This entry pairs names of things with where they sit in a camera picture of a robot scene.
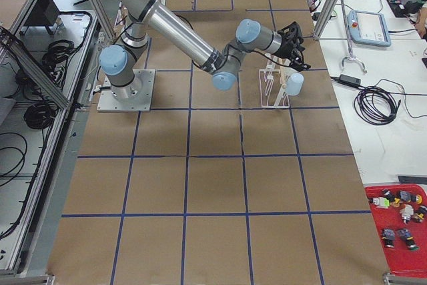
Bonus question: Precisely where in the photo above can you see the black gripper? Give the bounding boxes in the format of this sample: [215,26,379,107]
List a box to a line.
[274,21,311,72]

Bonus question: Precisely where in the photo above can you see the light blue ikea cup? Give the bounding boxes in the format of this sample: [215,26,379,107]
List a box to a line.
[286,72,304,96]

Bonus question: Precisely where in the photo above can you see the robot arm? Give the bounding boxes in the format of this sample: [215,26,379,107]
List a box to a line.
[99,0,310,100]

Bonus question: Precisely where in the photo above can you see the metal reach grabber tool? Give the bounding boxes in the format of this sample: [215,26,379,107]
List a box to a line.
[340,0,367,74]

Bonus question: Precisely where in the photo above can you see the black power adapter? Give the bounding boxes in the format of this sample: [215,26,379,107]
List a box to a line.
[338,74,361,88]

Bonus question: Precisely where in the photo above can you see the blue teach pendant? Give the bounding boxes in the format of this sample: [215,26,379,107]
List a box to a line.
[347,10,391,47]

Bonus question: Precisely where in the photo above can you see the red parts tray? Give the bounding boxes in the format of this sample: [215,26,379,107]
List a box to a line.
[365,184,426,278]

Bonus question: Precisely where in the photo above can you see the white wire cup rack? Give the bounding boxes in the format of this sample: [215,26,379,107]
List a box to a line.
[258,53,293,109]

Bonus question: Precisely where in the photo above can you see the aluminium frame post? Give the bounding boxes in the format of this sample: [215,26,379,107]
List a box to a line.
[312,0,354,41]

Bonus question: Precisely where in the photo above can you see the coiled black cable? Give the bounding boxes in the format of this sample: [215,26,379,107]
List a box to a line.
[354,79,402,126]

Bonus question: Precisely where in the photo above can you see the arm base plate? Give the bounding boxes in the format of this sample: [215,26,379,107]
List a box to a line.
[97,69,155,112]

